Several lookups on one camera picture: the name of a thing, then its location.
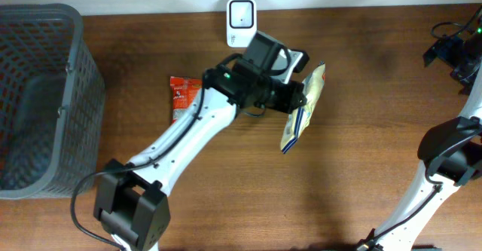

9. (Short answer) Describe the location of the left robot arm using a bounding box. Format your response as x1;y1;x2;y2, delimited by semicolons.
93;32;310;250

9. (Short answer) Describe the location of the right black cable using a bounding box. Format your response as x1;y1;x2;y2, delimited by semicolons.
430;5;482;41

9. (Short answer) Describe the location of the red candy bag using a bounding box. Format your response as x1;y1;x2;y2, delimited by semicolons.
169;76;202;123

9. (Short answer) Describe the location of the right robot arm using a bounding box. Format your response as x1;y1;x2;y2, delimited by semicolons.
355;23;481;251

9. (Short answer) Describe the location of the left black cable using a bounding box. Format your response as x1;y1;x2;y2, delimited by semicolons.
69;84;206;250

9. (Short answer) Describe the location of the black cable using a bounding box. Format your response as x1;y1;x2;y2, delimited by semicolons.
430;5;482;41
69;84;206;250

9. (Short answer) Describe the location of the grey plastic mesh basket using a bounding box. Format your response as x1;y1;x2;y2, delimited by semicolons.
1;4;105;200

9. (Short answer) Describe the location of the white barcode scanner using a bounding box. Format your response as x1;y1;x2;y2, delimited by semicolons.
226;0;258;48

